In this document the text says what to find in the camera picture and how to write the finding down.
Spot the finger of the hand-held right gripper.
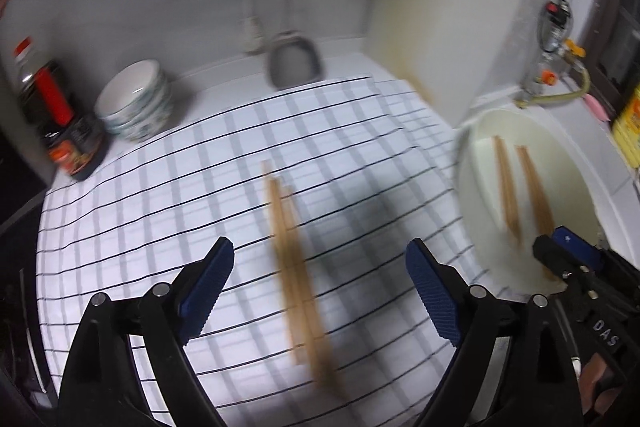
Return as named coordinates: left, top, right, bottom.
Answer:
left=532, top=234, right=574, bottom=281
left=552, top=226, right=604, bottom=266

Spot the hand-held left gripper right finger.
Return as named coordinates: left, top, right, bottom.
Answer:
left=405, top=238, right=586, bottom=427

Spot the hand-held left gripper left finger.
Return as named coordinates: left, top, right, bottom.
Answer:
left=57, top=236, right=236, bottom=427

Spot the wooden chopstick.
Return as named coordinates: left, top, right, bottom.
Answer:
left=497, top=137, right=525, bottom=249
left=514, top=145, right=549, bottom=235
left=522, top=147, right=559, bottom=284
left=492, top=135, right=517, bottom=239

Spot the pile of wooden chopsticks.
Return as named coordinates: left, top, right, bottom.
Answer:
left=261, top=159, right=347, bottom=400

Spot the white plastic basin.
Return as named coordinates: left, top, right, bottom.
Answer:
left=456, top=109, right=613, bottom=298

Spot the person's right hand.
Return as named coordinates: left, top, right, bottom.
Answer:
left=581, top=349, right=624, bottom=409

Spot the white black checked cloth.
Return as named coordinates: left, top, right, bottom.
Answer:
left=37, top=77, right=483, bottom=420

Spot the yellow oil bottle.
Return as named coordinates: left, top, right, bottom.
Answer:
left=611, top=86, right=640, bottom=170

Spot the pink plastic piece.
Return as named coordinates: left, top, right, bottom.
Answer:
left=584, top=93, right=610, bottom=122

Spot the white patterned bowl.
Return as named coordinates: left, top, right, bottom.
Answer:
left=94, top=59, right=162, bottom=122
left=112, top=84, right=175, bottom=144

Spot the dark sauce jar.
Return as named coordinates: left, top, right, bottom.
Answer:
left=46, top=113, right=109, bottom=181

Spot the stack of white bowls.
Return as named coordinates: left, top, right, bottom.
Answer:
left=102, top=72, right=171, bottom=135

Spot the metal gas valve pipe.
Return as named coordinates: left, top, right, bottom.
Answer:
left=521, top=0, right=587, bottom=108

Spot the red label sauce bottle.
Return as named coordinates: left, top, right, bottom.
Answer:
left=12, top=37, right=77, bottom=130

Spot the white cutting board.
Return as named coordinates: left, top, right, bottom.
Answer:
left=367, top=0, right=543, bottom=130

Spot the yellow gas hose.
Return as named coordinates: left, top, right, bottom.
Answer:
left=517, top=62, right=592, bottom=108

